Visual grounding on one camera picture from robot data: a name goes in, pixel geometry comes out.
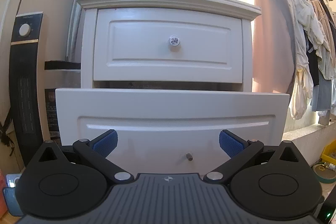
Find metal drawer knob stud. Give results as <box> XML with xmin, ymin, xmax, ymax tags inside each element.
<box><xmin>180</xmin><ymin>152</ymin><xmax>194</xmax><ymax>161</ymax></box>

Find white drawer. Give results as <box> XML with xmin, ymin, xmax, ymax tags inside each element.
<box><xmin>93</xmin><ymin>8</ymin><xmax>243</xmax><ymax>84</ymax></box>
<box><xmin>55</xmin><ymin>88</ymin><xmax>289</xmax><ymax>175</ymax></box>

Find floral ceramic drawer knob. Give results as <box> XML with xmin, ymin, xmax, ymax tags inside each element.
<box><xmin>168</xmin><ymin>35</ymin><xmax>181</xmax><ymax>50</ymax></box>

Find green tape roll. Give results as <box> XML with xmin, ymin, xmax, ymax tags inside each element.
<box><xmin>311</xmin><ymin>162</ymin><xmax>335</xmax><ymax>184</ymax></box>

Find yellow plastic bin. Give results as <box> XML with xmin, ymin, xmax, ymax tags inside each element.
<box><xmin>321</xmin><ymin>140</ymin><xmax>336</xmax><ymax>170</ymax></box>

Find smartphone on floor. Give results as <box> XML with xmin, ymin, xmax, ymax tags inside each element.
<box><xmin>2</xmin><ymin>187</ymin><xmax>24</xmax><ymax>217</ymax></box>

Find white wooden nightstand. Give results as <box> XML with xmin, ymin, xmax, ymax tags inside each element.
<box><xmin>76</xmin><ymin>0</ymin><xmax>261</xmax><ymax>92</ymax></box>

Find black tower heater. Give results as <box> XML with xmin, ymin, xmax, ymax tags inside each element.
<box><xmin>9</xmin><ymin>12</ymin><xmax>43</xmax><ymax>165</ymax></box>

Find hanging clothes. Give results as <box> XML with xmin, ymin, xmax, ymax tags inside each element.
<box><xmin>288</xmin><ymin>0</ymin><xmax>335</xmax><ymax>126</ymax></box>

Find grey curtain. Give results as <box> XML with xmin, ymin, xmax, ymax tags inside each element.
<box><xmin>256</xmin><ymin>0</ymin><xmax>299</xmax><ymax>109</ymax></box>

